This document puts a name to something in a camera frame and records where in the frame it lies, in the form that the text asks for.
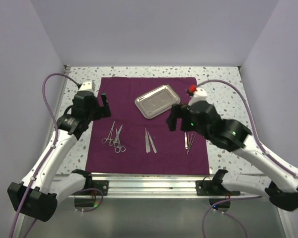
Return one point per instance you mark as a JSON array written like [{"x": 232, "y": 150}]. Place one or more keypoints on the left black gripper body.
[{"x": 97, "y": 112}]

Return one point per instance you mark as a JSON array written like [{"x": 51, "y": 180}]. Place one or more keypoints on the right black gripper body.
[{"x": 190, "y": 126}]

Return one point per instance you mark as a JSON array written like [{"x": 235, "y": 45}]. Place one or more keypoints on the wide steel tweezers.
[{"x": 186, "y": 139}]

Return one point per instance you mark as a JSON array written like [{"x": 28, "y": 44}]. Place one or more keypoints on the steel forceps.
[{"x": 108, "y": 140}]

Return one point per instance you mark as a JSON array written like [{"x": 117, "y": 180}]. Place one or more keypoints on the purple surgical wrap cloth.
[{"x": 171, "y": 157}]

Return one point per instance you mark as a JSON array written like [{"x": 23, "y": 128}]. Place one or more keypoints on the steel surgical scissors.
[{"x": 117, "y": 144}]

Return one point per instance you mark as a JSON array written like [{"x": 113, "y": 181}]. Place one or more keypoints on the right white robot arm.
[{"x": 281, "y": 188}]

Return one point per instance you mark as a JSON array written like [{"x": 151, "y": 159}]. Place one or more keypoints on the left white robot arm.
[{"x": 35, "y": 196}]

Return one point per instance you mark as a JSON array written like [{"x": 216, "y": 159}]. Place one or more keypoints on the stainless steel instrument tray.
[{"x": 157, "y": 101}]

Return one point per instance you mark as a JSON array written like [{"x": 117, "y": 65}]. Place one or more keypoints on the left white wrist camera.
[{"x": 87, "y": 86}]

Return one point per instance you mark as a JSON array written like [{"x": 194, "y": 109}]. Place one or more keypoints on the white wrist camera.
[
  {"x": 196, "y": 94},
  {"x": 87, "y": 86}
]

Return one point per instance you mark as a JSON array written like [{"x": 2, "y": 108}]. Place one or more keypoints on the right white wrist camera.
[{"x": 196, "y": 94}]

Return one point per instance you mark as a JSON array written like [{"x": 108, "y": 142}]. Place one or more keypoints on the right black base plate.
[{"x": 211, "y": 188}]

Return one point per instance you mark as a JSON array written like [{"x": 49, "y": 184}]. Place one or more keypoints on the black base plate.
[
  {"x": 102, "y": 185},
  {"x": 211, "y": 188}
]

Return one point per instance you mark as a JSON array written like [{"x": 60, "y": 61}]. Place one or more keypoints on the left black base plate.
[{"x": 102, "y": 185}]

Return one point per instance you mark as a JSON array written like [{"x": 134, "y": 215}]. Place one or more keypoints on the aluminium mounting rail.
[{"x": 151, "y": 186}]

